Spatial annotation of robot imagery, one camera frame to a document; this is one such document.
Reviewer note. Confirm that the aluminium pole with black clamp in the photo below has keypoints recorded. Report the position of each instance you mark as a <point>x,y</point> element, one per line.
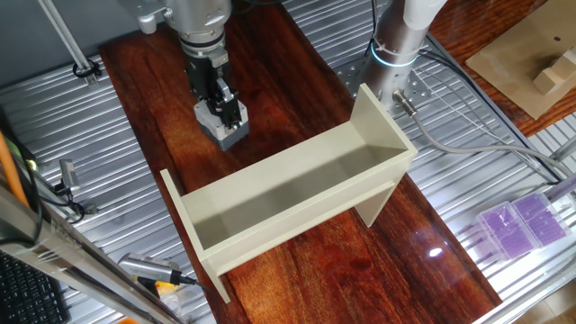
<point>67,40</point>

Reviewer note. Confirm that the aluminium frame bar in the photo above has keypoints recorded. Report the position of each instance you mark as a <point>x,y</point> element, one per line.
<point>67,256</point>

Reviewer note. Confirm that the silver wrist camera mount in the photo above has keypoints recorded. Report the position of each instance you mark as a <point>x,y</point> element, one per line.
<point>144,18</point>

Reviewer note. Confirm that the grey red push button box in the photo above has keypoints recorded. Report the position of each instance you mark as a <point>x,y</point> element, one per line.
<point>211,123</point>

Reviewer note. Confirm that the silver ribbed camera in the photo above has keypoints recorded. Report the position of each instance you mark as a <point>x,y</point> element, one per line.
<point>146,267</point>

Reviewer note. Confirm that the black camera stand clamp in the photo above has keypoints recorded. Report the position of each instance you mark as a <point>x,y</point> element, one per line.
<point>76,208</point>

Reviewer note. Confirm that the grey metal bar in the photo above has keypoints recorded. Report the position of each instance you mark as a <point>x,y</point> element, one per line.
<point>562,150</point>

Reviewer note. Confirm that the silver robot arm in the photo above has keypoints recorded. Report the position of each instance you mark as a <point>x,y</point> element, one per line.
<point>198,18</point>

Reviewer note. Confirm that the clear box with purple contents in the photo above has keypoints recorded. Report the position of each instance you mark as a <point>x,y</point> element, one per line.
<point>540,218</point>
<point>506,231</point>

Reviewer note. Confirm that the orange tube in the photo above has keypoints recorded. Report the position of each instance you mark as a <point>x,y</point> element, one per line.
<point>10,171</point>

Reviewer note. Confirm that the small grey camera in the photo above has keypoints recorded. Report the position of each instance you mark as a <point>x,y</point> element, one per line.
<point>69,173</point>

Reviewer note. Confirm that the stepped light wooden block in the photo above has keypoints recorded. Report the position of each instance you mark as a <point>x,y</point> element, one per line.
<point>555,74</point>

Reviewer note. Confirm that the beige fibreboard panel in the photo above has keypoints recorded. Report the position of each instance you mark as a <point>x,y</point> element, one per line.
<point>508,58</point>

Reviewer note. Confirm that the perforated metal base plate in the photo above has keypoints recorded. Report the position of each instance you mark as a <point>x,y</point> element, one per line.
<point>351,72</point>

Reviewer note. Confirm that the black keyboard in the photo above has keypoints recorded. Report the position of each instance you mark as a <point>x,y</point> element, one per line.
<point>27,292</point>

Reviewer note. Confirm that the beige plastic shelf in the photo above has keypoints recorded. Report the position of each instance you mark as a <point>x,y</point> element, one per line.
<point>315,180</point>

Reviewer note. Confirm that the dark red wooden board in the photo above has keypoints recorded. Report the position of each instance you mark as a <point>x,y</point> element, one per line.
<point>454,27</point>
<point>180,157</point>

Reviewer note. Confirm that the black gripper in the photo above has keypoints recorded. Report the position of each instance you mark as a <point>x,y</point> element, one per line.
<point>204,74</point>

